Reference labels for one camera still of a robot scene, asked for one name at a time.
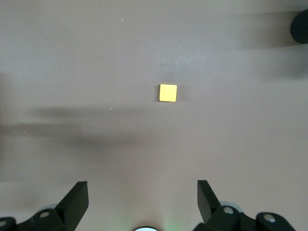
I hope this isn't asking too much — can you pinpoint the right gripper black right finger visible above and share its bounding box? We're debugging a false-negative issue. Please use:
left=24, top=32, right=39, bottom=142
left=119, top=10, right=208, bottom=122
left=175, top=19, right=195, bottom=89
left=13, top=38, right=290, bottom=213
left=193, top=180, right=295, bottom=231

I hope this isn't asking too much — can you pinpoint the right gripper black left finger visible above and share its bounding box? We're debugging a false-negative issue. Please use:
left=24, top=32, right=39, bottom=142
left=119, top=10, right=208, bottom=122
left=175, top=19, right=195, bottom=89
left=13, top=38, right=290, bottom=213
left=0, top=181, right=89, bottom=231

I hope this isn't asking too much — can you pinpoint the yellow cube block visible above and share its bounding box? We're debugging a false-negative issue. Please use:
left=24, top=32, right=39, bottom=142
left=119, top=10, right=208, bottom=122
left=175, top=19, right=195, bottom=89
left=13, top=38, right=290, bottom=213
left=158, top=84, right=178, bottom=103

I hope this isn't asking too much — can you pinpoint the brown table cloth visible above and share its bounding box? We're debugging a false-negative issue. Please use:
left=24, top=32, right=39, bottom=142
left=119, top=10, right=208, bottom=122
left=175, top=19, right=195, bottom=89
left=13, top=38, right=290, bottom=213
left=0, top=0, right=308, bottom=231

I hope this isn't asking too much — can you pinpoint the black round object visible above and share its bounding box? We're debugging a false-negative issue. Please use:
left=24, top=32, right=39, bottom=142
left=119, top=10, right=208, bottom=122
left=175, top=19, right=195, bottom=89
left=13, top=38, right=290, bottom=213
left=290, top=9, right=308, bottom=45

